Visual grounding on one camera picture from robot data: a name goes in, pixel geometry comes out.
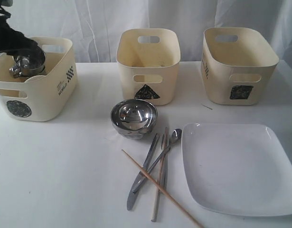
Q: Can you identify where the steel bowl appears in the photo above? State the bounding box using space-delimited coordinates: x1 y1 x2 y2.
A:
110 99 158 140

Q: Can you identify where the steel spoon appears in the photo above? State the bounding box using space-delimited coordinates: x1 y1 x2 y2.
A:
132 128 182 194

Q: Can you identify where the long wooden chopstick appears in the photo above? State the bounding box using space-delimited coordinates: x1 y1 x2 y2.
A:
121 149 204 228

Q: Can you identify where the steel table knife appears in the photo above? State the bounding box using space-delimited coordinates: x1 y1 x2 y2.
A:
126 133 160 211

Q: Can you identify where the short wooden chopstick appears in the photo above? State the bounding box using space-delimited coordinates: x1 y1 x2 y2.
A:
151 126 169 222

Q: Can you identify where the steel mug with handle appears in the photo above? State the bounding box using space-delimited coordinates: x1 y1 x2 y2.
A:
9 48 46 78

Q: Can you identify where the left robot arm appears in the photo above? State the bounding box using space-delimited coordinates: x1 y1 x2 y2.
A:
0 0 38 56

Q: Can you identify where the steel fork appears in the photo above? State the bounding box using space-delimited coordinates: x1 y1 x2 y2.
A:
160 135 170 188

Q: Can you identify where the cream bin with triangle mark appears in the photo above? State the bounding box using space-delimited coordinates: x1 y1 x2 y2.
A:
116 28 181 105

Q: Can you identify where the cream bin with circle mark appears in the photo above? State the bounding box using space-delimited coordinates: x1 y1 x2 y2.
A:
0 37 78 122

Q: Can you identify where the white curtain backdrop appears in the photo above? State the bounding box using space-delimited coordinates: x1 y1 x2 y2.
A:
7 0 292 67

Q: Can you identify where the cream bin with square mark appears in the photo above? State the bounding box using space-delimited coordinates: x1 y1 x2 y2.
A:
201 27 280 105

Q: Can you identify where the white square plate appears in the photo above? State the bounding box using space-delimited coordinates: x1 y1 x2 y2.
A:
181 123 292 217

